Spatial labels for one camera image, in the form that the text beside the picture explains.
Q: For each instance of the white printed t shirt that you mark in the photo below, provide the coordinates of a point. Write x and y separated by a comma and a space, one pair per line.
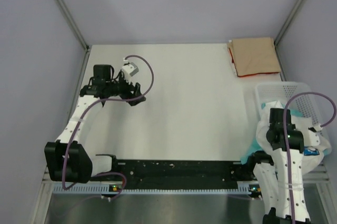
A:
313, 154

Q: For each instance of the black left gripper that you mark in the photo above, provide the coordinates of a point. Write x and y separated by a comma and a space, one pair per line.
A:
129, 87

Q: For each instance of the left aluminium frame post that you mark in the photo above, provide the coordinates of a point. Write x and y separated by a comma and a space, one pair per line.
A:
72, 24

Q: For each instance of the folded tan t shirt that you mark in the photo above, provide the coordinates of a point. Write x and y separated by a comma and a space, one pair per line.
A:
254, 55

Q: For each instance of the right aluminium frame post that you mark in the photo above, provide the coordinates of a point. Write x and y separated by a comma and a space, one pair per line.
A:
289, 20

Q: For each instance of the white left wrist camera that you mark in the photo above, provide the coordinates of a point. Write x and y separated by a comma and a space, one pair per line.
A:
129, 69

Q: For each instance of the white plastic basket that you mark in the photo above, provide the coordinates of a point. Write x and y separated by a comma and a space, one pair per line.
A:
283, 91

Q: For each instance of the folded red t shirt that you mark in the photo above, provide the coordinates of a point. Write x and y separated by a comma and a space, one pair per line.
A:
247, 75

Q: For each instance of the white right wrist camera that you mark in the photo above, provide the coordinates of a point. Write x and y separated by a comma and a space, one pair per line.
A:
312, 135

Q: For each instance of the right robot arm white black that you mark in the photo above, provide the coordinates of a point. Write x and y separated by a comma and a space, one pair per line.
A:
279, 173

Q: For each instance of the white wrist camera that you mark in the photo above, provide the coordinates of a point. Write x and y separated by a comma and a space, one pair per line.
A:
312, 135
129, 69

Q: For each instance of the teal t shirt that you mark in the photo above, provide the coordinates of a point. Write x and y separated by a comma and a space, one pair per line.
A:
253, 148

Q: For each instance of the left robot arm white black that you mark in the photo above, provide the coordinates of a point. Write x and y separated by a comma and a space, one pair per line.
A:
69, 157

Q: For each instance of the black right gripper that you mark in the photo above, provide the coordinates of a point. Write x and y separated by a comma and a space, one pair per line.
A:
293, 126

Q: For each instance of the aluminium frame post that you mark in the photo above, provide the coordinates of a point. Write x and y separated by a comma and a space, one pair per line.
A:
72, 24
289, 20

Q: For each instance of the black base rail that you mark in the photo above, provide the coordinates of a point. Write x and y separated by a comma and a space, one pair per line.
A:
178, 174

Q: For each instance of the perforated white cable duct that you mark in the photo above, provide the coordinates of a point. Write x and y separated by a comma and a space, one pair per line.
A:
110, 189

